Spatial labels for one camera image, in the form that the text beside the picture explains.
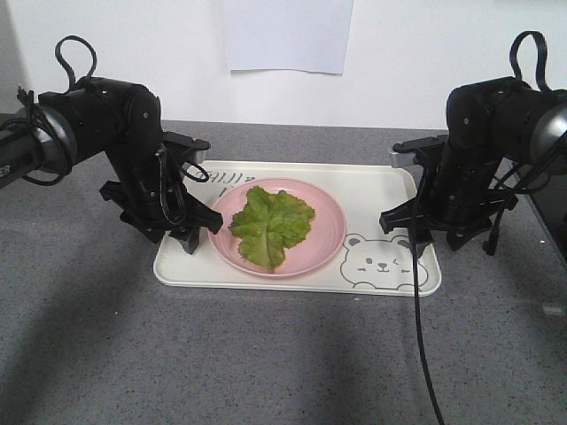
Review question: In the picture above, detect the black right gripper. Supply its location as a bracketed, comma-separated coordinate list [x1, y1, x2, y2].
[379, 194, 517, 258]

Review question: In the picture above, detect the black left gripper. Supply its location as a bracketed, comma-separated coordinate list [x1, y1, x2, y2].
[100, 182, 223, 255]

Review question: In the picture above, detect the white bear-print serving tray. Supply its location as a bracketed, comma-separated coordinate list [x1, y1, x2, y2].
[153, 160, 441, 297]

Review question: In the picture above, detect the green lettuce leaf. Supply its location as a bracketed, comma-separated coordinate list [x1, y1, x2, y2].
[229, 186, 315, 270]

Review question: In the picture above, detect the pink round plate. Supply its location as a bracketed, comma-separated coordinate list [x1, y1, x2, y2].
[207, 177, 347, 279]

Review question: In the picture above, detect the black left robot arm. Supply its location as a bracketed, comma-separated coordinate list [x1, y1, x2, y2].
[1, 77, 223, 253]

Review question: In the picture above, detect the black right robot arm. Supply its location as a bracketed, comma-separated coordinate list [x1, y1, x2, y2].
[408, 77, 566, 255]

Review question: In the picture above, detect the black induction cooktop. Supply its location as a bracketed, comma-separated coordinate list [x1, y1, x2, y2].
[529, 190, 566, 262]

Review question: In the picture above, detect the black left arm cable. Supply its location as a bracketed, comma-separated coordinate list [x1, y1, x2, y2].
[17, 35, 212, 225]

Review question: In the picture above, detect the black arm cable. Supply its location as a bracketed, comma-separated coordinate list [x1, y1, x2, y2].
[17, 35, 212, 225]
[408, 167, 447, 425]

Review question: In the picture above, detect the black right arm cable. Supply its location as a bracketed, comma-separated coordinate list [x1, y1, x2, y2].
[408, 167, 447, 425]

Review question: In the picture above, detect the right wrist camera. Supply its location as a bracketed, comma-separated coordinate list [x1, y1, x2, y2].
[389, 135, 448, 169]

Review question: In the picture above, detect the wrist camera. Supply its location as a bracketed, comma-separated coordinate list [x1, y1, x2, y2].
[389, 135, 448, 169]
[163, 131, 211, 165]

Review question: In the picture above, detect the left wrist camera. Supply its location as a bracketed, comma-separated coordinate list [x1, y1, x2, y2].
[163, 131, 211, 165]

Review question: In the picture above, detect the white paper on wall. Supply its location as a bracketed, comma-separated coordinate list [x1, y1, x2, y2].
[223, 0, 353, 75]

